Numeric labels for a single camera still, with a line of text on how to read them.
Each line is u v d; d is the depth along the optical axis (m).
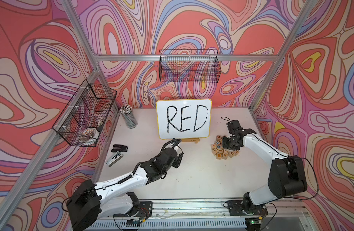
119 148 0.96
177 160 0.70
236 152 0.92
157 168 0.59
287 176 0.44
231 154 0.91
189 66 0.96
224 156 0.91
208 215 0.72
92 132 0.73
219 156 0.91
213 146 0.95
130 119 1.00
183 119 0.90
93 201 0.40
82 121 0.79
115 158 0.90
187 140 0.94
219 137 0.99
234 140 0.66
